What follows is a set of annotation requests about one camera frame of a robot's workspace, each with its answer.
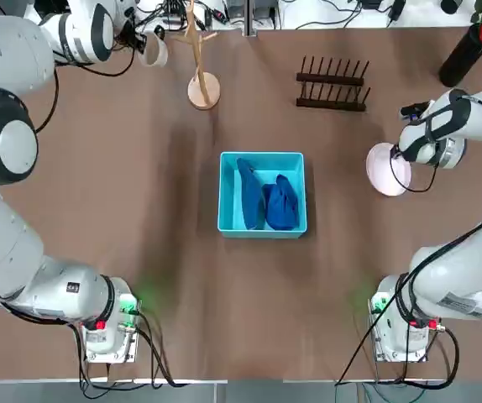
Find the black cylindrical vase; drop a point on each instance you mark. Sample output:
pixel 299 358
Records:
pixel 461 59

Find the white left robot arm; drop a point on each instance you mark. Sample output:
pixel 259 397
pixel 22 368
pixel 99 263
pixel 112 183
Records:
pixel 6 252

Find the light wooden mug stand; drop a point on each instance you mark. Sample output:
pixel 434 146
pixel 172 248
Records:
pixel 203 90

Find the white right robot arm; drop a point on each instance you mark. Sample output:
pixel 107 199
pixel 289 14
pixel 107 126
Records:
pixel 455 285

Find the cyan plastic box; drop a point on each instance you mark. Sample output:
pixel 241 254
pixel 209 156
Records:
pixel 228 193

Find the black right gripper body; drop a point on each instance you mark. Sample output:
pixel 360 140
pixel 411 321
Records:
pixel 404 154

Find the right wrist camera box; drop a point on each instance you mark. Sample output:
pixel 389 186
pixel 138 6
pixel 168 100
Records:
pixel 413 111

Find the dark wooden dish rack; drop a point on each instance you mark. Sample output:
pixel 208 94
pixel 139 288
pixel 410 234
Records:
pixel 331 90

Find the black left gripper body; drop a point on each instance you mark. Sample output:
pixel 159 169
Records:
pixel 132 38

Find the round white plate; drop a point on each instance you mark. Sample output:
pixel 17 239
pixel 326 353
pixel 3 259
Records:
pixel 386 176

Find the white mug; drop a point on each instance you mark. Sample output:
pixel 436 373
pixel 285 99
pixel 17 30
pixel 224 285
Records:
pixel 155 52

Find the blue square rag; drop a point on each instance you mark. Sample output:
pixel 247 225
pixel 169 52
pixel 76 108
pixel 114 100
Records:
pixel 281 205
pixel 250 197

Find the aluminium frame post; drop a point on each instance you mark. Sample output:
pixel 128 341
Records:
pixel 248 17

